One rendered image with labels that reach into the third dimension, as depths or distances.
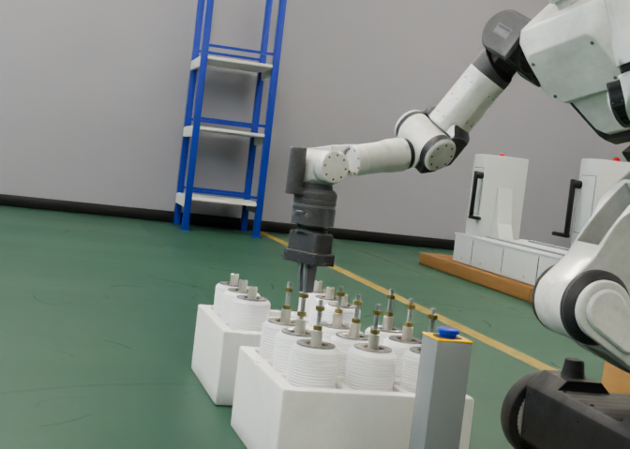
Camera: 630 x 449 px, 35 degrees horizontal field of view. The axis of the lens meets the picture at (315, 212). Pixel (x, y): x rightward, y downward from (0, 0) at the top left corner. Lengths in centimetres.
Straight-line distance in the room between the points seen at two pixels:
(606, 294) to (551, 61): 45
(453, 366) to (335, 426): 26
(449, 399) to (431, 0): 715
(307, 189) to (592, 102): 57
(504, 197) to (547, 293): 460
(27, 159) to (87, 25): 116
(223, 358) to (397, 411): 60
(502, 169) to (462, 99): 447
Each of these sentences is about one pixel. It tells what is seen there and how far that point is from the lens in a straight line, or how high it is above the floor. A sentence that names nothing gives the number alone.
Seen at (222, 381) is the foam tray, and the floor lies 6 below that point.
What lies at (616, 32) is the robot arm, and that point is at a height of 85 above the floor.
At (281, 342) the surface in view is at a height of 23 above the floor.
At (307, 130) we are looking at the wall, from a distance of 840.
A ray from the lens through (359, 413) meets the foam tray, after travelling 191.
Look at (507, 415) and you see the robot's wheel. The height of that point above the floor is 10.
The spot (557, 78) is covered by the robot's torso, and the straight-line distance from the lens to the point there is 197.
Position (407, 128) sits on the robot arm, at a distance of 213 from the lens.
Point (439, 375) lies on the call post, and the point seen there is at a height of 25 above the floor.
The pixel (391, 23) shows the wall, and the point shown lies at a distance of 866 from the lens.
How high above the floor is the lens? 59
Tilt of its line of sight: 3 degrees down
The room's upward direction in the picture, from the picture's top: 7 degrees clockwise
